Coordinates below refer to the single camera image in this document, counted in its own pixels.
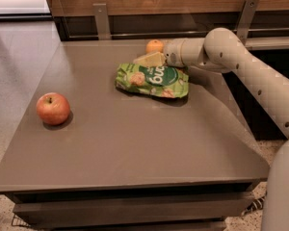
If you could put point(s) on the left metal bracket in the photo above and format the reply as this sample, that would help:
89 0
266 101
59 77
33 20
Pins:
102 21

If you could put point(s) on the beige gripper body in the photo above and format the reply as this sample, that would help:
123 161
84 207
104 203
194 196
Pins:
172 56

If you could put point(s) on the red apple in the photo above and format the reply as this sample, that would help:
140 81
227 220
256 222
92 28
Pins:
53 108

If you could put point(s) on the right metal bracket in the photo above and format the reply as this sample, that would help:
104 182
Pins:
245 19

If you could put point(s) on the white power strip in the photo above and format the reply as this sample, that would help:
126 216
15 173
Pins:
257 204

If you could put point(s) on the green snack bag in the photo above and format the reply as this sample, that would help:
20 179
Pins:
159 81

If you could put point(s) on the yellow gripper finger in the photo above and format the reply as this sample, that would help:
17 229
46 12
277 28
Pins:
151 59

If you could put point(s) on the small orange fruit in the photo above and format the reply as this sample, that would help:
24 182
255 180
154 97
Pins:
154 45

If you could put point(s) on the metal bracket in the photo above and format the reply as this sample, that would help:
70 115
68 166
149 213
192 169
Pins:
102 21
245 19

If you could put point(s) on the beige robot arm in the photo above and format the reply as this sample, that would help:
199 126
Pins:
222 51

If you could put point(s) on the grey cabinet table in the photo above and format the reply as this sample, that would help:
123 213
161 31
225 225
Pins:
127 161

